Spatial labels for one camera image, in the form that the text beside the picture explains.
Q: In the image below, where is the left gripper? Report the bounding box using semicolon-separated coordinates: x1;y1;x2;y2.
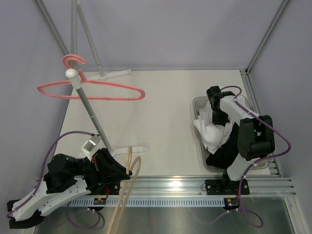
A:
71;148;132;185

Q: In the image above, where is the beige wooden hanger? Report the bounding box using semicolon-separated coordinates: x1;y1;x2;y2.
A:
106;146;141;234

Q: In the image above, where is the white shirt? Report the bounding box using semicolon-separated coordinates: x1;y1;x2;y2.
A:
193;98;236;154

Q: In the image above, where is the black shirt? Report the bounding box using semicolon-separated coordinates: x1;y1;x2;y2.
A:
206;123;239;169

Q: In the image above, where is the pink hanger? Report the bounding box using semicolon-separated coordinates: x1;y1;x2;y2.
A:
37;55;146;100

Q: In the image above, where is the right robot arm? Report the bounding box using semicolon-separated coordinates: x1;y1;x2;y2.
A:
206;86;275;194

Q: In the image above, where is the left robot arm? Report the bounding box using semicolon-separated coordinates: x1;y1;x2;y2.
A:
7;148;132;229

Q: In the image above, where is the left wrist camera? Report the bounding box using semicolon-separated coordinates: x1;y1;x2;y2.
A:
81;134;101;161

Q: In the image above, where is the white cable duct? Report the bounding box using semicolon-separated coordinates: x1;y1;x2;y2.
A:
69;197;225;207

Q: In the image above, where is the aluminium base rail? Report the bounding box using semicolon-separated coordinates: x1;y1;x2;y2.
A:
130;176;296;197

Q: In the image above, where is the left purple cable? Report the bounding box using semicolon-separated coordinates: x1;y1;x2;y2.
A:
6;131;95;219

